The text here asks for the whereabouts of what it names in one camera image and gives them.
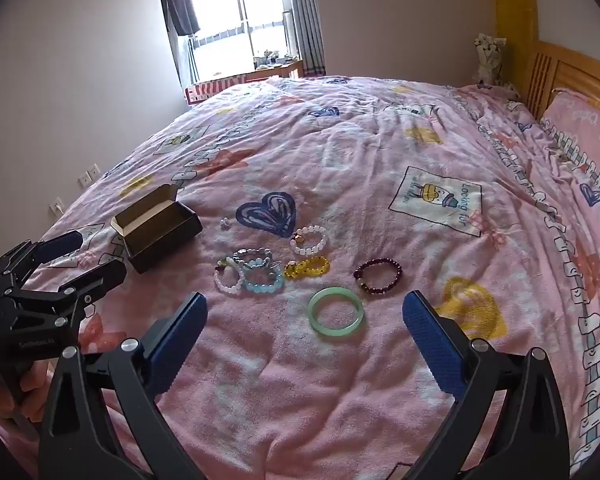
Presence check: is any dark hanging garment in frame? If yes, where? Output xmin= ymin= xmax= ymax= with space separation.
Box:
xmin=158 ymin=0 xmax=202 ymax=37

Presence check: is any white bracelet with gold charm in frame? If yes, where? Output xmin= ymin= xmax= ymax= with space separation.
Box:
xmin=289 ymin=225 xmax=328 ymax=257

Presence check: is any grey mixed bead bracelet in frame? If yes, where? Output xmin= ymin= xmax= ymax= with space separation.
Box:
xmin=231 ymin=246 xmax=276 ymax=268

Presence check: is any person's left hand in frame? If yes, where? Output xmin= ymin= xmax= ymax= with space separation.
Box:
xmin=0 ymin=357 xmax=57 ymax=433

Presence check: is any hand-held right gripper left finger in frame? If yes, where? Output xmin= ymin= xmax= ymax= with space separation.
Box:
xmin=37 ymin=291 xmax=216 ymax=480

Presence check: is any yellow amber bead bracelet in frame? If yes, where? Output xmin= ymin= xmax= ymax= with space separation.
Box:
xmin=283 ymin=255 xmax=331 ymax=281

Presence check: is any light blue bead bracelet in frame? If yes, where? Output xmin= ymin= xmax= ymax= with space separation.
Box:
xmin=241 ymin=259 xmax=286 ymax=297

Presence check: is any grey striped curtain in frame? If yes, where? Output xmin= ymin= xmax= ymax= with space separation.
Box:
xmin=280 ymin=0 xmax=327 ymax=78

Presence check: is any wooden desk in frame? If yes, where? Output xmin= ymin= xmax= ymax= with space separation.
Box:
xmin=240 ymin=57 xmax=305 ymax=83

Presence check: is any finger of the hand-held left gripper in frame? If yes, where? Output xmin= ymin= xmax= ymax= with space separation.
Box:
xmin=0 ymin=230 xmax=84 ymax=289
xmin=10 ymin=258 xmax=128 ymax=326

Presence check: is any wooden bed headboard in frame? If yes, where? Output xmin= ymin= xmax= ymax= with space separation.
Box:
xmin=522 ymin=41 xmax=600 ymax=126

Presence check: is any pink printed blanket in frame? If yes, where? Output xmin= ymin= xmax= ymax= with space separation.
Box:
xmin=0 ymin=76 xmax=600 ymax=480

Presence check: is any black cardboard box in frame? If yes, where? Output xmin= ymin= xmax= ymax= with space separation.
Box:
xmin=110 ymin=183 xmax=203 ymax=274

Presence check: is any dark red bead bracelet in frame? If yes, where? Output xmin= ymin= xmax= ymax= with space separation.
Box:
xmin=353 ymin=257 xmax=403 ymax=293

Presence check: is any pink printed pillow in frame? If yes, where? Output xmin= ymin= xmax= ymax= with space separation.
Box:
xmin=540 ymin=89 xmax=600 ymax=161

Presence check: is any window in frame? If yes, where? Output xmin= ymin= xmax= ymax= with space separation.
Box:
xmin=185 ymin=0 xmax=301 ymax=81

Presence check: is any green jade bangle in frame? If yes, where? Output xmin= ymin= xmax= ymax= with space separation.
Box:
xmin=307 ymin=286 xmax=365 ymax=343

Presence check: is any cluster of small desk ornaments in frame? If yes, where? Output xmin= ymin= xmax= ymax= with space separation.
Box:
xmin=254 ymin=50 xmax=287 ymax=68

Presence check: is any white and pink bead bracelet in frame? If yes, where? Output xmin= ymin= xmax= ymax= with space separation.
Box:
xmin=213 ymin=257 xmax=246 ymax=295

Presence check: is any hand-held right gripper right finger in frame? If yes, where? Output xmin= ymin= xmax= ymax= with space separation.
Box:
xmin=401 ymin=290 xmax=571 ymax=480

